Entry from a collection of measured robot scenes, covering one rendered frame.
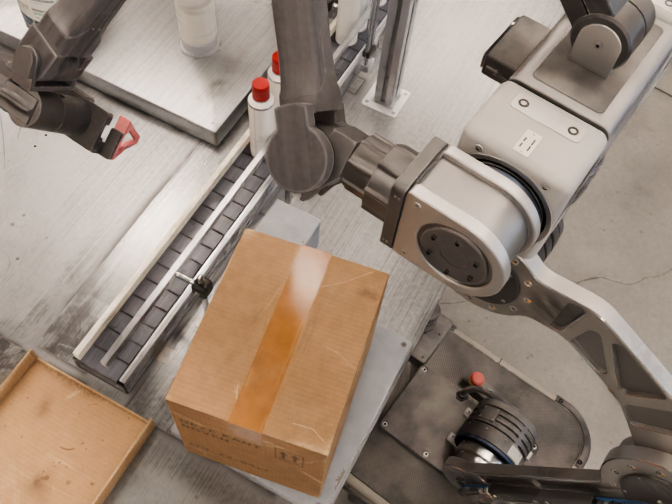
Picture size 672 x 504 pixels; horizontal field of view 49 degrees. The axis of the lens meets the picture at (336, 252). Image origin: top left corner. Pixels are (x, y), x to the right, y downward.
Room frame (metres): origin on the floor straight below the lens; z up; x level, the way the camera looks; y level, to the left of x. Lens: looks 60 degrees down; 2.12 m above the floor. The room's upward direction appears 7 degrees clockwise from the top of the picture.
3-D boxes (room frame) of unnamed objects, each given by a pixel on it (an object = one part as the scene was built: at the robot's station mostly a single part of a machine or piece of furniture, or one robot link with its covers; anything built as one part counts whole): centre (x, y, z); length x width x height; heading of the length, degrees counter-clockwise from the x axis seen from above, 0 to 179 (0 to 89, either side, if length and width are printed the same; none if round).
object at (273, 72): (1.02, 0.15, 0.98); 0.05 x 0.05 x 0.20
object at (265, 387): (0.43, 0.06, 0.99); 0.30 x 0.24 x 0.27; 168
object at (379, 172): (0.49, -0.05, 1.45); 0.09 x 0.08 x 0.12; 150
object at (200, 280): (0.58, 0.25, 0.91); 0.07 x 0.03 x 0.16; 68
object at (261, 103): (0.94, 0.18, 0.98); 0.05 x 0.05 x 0.20
